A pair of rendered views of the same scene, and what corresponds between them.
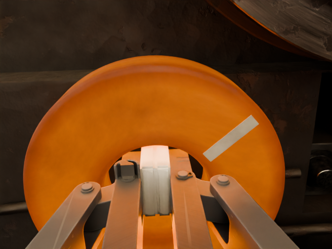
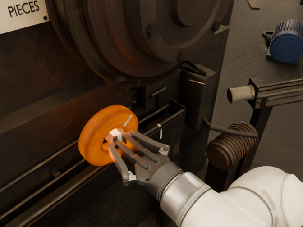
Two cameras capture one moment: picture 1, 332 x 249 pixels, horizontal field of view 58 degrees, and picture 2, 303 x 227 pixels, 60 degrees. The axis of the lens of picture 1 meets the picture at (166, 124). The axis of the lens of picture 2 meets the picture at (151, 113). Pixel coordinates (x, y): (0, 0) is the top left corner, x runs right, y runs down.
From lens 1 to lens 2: 0.47 m
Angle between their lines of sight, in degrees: 41
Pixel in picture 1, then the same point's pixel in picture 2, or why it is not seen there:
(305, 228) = not seen: hidden behind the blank
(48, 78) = (37, 114)
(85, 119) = (99, 131)
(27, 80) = (29, 119)
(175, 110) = (117, 120)
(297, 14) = (130, 81)
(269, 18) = (124, 84)
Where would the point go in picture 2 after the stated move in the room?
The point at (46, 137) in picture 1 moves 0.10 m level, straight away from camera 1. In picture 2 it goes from (92, 139) to (55, 126)
